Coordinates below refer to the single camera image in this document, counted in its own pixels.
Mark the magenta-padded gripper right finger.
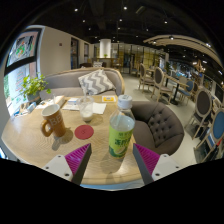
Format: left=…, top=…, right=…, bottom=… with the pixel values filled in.
left=132, top=142, right=184, bottom=186

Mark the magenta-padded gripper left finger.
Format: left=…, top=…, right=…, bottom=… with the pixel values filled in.
left=40, top=142, right=93, bottom=186

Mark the clear green-labelled drink bottle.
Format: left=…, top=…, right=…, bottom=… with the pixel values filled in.
left=108, top=94, right=136, bottom=160

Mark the flat round red coaster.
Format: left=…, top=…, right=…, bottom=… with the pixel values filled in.
left=74, top=124, right=95, bottom=140

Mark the grey tufted armchair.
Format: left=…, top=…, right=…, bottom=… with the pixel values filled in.
left=130, top=100, right=185, bottom=157

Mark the brown mug white inside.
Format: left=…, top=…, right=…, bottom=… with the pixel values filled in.
left=40, top=103, right=67, bottom=138

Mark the clear plastic cup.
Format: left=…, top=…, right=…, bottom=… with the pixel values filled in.
left=76, top=95, right=95, bottom=123

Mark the white printed leaflet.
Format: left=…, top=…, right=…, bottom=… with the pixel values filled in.
left=61, top=103, right=81, bottom=111

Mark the white paper napkin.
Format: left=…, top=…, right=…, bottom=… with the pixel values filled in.
left=92, top=102, right=108, bottom=115

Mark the yellow card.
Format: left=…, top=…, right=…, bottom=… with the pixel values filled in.
left=101, top=95, right=118, bottom=103

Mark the small light blue box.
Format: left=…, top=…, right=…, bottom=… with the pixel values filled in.
left=26, top=101, right=37, bottom=114

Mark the group of dining chairs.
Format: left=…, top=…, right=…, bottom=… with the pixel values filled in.
left=137, top=62, right=224, bottom=164

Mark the grey upholstered sofa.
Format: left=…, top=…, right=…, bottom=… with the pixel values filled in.
left=39, top=67, right=126, bottom=101

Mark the grey white chevron cushion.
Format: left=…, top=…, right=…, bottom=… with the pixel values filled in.
left=77, top=68, right=117, bottom=97

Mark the green potted plant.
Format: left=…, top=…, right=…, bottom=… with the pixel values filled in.
left=19, top=72, right=52, bottom=104

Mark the large window with decals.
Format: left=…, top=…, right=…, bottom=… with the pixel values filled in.
left=3, top=28, right=43, bottom=116

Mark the group of ceiling lights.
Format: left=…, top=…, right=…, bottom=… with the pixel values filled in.
left=71, top=4, right=214, bottom=48

